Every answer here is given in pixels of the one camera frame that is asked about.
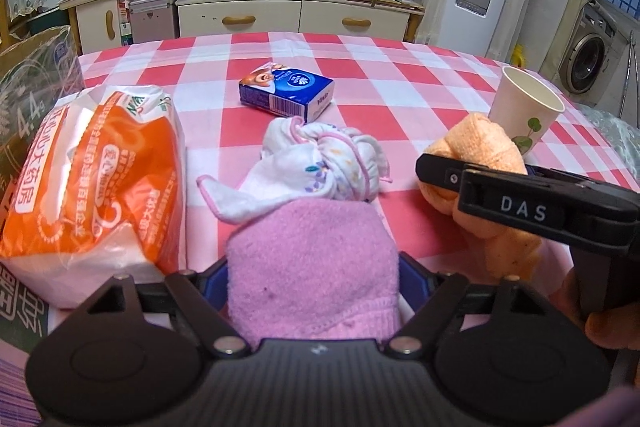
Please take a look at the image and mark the orange plush cloth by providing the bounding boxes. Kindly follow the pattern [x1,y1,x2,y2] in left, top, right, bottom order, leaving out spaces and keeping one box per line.
[419,113,541,281]

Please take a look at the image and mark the pink towel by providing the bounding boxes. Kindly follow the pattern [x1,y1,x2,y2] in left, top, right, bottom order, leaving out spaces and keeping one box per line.
[226,199,400,347]

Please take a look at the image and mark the right hand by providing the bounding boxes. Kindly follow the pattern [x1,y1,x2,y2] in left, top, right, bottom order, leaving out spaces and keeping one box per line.
[549,269,640,427]

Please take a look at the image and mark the paper cup green dots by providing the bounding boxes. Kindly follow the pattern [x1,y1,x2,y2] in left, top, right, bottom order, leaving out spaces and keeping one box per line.
[488,66,565,156]

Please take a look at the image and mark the yellow detergent bottle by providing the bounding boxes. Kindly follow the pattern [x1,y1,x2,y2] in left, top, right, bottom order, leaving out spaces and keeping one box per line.
[510,44,525,69]

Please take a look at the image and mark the white floral baby cloth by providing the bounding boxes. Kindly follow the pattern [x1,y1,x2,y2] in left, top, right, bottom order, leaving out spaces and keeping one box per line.
[196,117,390,225]

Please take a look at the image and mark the orange white tissue pack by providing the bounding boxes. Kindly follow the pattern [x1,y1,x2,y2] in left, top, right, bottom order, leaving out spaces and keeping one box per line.
[1,86,186,309]

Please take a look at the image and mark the front-load washing machine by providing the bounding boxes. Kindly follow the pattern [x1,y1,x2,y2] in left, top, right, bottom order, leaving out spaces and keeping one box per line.
[559,1,626,106]

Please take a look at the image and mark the blue tissue packet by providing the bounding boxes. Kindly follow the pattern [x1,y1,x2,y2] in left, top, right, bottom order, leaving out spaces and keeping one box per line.
[239,63,334,122]

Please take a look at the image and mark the red white checkered tablecloth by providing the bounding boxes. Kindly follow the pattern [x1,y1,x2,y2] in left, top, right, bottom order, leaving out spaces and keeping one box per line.
[46,31,640,338]

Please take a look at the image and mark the cream TV cabinet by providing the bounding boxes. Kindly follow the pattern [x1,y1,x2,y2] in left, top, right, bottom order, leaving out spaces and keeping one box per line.
[60,0,424,53]

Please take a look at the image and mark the cardboard box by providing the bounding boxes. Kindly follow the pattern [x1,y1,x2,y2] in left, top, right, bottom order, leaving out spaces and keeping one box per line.
[1,26,85,426]

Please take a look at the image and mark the pink storage box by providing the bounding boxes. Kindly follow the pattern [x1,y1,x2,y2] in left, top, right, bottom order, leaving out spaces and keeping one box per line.
[129,0,177,43]

